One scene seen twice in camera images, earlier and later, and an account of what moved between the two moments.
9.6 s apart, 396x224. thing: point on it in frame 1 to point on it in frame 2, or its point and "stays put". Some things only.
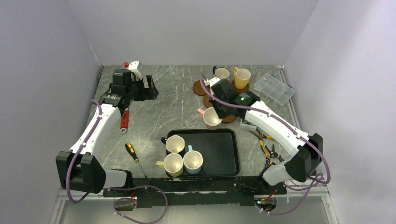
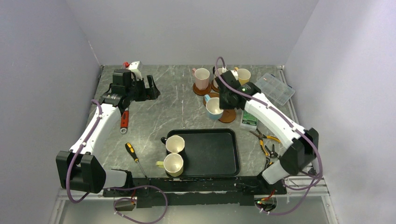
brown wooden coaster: [198, 89] stays put
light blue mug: [193, 161] to [212, 107]
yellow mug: [241, 77] stays put
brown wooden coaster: [229, 119] stays put
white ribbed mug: [222, 73] stays put
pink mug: [210, 118] to [201, 75]
